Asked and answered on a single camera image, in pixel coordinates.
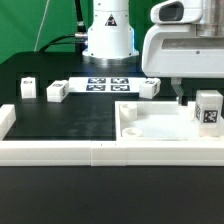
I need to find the black cable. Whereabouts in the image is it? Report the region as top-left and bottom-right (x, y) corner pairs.
(39, 0), (90, 53)

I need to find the white thin cable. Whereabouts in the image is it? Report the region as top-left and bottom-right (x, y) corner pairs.
(33, 0), (52, 52)

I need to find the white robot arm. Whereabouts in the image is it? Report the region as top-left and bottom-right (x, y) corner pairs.
(83, 0), (224, 96)

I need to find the white marker sheet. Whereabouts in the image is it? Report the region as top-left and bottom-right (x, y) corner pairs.
(69, 77), (145, 93)

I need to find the white U-shaped fence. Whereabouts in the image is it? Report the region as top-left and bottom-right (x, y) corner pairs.
(0, 104), (224, 166)

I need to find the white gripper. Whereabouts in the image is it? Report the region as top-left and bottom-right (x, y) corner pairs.
(142, 0), (224, 105)

